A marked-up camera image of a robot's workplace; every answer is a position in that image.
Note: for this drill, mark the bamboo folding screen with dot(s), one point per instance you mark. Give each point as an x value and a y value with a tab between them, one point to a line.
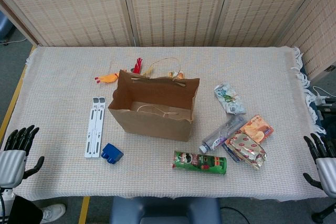
170	6

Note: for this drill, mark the white woven tablecloth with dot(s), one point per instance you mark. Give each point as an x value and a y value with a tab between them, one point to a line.
236	64

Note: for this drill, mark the white sneaker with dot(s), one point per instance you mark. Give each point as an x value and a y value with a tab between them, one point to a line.
53	212

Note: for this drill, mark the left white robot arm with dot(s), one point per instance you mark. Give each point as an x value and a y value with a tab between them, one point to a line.
6	200

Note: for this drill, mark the small orange snack packet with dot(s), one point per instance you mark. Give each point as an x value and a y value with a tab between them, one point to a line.
176	74

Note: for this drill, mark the silver snack packet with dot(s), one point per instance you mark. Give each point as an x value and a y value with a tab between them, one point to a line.
246	149

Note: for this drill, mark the brown paper bag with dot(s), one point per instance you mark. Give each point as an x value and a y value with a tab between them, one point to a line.
152	127

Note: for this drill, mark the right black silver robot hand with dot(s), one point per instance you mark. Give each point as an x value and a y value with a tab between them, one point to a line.
328	171

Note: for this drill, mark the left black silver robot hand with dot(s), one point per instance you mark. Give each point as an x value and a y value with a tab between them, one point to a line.
11	166

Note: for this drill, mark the white folding laptop stand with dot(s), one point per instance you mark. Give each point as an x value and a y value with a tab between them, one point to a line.
94	129

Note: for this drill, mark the clear plastic water bottle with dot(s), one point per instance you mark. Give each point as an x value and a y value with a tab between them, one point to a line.
218	137

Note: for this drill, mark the black trouser leg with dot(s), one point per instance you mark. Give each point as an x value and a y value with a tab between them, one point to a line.
25	212

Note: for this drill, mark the green Pringles can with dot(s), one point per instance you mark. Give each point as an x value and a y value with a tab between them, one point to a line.
202	162

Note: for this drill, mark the orange chips snack box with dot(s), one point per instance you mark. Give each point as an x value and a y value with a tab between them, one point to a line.
257	129

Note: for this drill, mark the white power strip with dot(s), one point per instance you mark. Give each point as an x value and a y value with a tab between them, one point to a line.
320	98

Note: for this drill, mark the silver-green wrapper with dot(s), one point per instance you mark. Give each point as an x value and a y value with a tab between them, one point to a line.
229	100

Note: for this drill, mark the black stand base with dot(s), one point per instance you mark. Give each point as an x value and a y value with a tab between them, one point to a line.
324	213

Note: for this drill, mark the blue plastic block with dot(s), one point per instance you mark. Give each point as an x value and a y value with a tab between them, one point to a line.
111	153

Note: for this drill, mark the yellow rubber chicken toy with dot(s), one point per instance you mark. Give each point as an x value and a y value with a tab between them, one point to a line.
107	77

